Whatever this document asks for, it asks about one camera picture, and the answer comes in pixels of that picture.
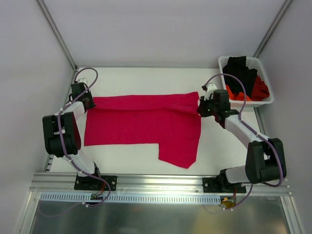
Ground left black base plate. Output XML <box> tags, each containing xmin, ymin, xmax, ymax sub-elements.
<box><xmin>74</xmin><ymin>175</ymin><xmax>117</xmax><ymax>191</ymax></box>

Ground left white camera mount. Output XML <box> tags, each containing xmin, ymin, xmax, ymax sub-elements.
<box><xmin>76</xmin><ymin>78</ymin><xmax>88</xmax><ymax>84</ymax></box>

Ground purple cable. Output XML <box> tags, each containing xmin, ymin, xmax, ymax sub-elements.
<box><xmin>36</xmin><ymin>67</ymin><xmax>112</xmax><ymax>218</ymax></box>
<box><xmin>201</xmin><ymin>73</ymin><xmax>286</xmax><ymax>214</ymax></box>

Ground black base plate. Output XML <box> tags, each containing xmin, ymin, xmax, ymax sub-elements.
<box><xmin>202</xmin><ymin>176</ymin><xmax>246</xmax><ymax>194</ymax></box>
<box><xmin>74</xmin><ymin>175</ymin><xmax>117</xmax><ymax>191</ymax></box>

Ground white slotted cable duct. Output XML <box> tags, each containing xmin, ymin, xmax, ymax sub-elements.
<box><xmin>40</xmin><ymin>192</ymin><xmax>221</xmax><ymax>205</ymax></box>

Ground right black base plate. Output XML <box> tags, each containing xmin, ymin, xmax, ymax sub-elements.
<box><xmin>202</xmin><ymin>176</ymin><xmax>246</xmax><ymax>194</ymax></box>

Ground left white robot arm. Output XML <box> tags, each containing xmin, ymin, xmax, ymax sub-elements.
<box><xmin>42</xmin><ymin>82</ymin><xmax>105</xmax><ymax>191</ymax></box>

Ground white plastic basket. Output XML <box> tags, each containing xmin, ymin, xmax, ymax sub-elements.
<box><xmin>218</xmin><ymin>56</ymin><xmax>273</xmax><ymax>107</ymax></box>

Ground pink t shirt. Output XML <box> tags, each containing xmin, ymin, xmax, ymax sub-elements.
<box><xmin>84</xmin><ymin>92</ymin><xmax>201</xmax><ymax>169</ymax></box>

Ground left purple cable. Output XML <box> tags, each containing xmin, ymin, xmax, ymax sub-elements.
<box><xmin>36</xmin><ymin>67</ymin><xmax>112</xmax><ymax>218</ymax></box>

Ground left aluminium frame post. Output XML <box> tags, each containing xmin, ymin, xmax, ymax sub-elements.
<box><xmin>35</xmin><ymin>0</ymin><xmax>77</xmax><ymax>71</ymax></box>

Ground orange t shirt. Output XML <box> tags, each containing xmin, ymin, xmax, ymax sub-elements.
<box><xmin>226</xmin><ymin>85</ymin><xmax>252</xmax><ymax>101</ymax></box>

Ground black t shirt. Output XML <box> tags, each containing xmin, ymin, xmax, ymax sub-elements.
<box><xmin>222</xmin><ymin>56</ymin><xmax>257</xmax><ymax>98</ymax></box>

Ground aluminium mounting rail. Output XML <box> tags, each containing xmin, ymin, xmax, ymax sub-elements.
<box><xmin>29</xmin><ymin>172</ymin><xmax>293</xmax><ymax>196</ymax></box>

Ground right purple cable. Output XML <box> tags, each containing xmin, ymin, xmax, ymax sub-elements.
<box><xmin>201</xmin><ymin>73</ymin><xmax>286</xmax><ymax>214</ymax></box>

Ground aluminium frame post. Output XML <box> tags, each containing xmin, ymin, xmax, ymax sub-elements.
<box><xmin>35</xmin><ymin>0</ymin><xmax>77</xmax><ymax>71</ymax></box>
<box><xmin>253</xmin><ymin>0</ymin><xmax>293</xmax><ymax>58</ymax></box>

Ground right aluminium frame post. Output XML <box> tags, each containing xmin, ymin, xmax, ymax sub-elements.
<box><xmin>253</xmin><ymin>0</ymin><xmax>293</xmax><ymax>58</ymax></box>

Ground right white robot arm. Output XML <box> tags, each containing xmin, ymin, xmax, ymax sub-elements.
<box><xmin>197</xmin><ymin>90</ymin><xmax>287</xmax><ymax>193</ymax></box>

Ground red t shirt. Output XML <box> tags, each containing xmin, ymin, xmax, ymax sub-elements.
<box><xmin>250</xmin><ymin>76</ymin><xmax>270</xmax><ymax>101</ymax></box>

